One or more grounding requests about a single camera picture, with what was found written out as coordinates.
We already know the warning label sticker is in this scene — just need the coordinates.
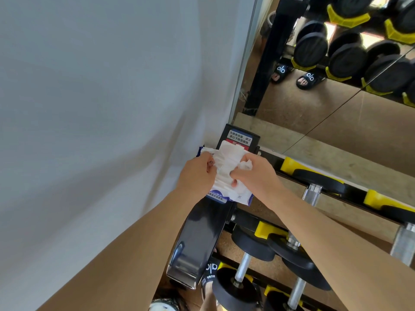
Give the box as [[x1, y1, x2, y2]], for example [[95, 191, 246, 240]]
[[226, 129, 253, 146]]

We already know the white curtain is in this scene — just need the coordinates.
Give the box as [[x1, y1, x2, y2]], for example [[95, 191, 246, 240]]
[[0, 0, 260, 311]]

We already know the person's right hand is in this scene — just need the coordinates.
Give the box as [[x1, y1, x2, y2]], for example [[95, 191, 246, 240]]
[[229, 153, 286, 211]]

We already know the white blue wet wipes packet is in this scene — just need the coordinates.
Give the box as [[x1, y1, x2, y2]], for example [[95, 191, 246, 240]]
[[197, 140, 254, 206]]

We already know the yellow dumbbell cradle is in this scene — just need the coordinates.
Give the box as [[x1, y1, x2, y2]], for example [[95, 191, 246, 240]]
[[363, 190, 415, 213], [263, 285, 305, 308], [280, 157, 345, 185], [254, 221, 290, 239], [217, 262, 254, 284]]

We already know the person's right forearm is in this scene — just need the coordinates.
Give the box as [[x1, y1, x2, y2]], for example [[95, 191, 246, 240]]
[[267, 188, 415, 311]]

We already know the person's left forearm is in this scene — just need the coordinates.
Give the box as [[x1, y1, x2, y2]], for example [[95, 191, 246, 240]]
[[37, 187, 209, 311]]

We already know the wall mirror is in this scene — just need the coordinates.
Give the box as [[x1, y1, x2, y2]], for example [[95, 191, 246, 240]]
[[231, 0, 415, 178]]

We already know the black dumbbell chrome handle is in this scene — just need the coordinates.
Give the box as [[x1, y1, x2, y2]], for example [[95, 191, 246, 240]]
[[379, 205, 415, 267], [281, 256, 332, 311], [293, 169, 347, 208], [212, 225, 277, 311], [267, 234, 314, 270]]

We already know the black dumbbell rack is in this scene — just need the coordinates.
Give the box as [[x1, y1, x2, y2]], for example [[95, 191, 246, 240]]
[[165, 124, 415, 311]]

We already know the black slide sandal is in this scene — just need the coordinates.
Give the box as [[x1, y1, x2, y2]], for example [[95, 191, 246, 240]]
[[200, 260, 219, 302]]

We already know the person's left hand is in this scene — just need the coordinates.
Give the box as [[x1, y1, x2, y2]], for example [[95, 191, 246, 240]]
[[176, 153, 218, 202]]

